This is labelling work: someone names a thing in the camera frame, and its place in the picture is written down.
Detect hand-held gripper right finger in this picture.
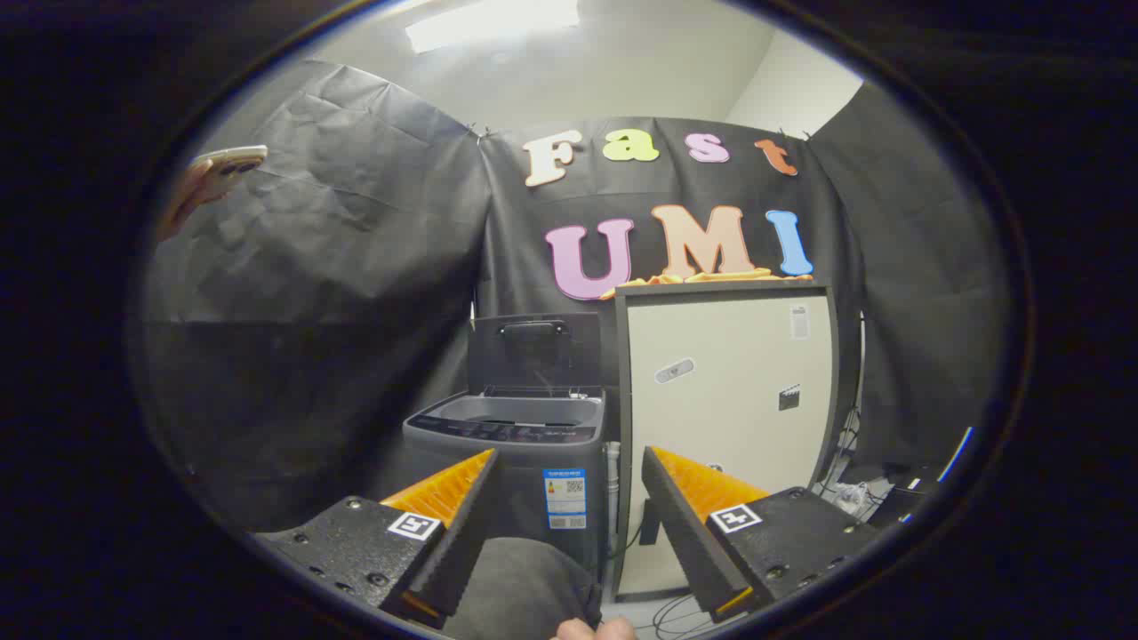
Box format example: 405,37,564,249
640,445,883,623

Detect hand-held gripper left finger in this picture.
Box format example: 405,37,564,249
252,448,501,630

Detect dark grey washing machine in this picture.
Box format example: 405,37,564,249
403,387,614,579

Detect yellow polo shirt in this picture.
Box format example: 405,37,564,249
600,268,814,299

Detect person's grey trouser leg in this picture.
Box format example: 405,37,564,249
442,536,605,640

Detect black box on floor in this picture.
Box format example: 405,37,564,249
876,462,945,527

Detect black backdrop cloth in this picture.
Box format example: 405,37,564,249
142,58,1010,534

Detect pale smartphone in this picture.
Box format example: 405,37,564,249
189,145,269,205

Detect dark floor cable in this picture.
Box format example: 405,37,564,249
653,594,714,639

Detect grey drain hose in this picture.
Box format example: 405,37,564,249
605,442,621,556

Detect beige cabinet with grey frame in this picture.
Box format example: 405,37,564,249
612,280,841,601

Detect thin cables by cabinet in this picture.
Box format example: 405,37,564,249
822,404,865,499

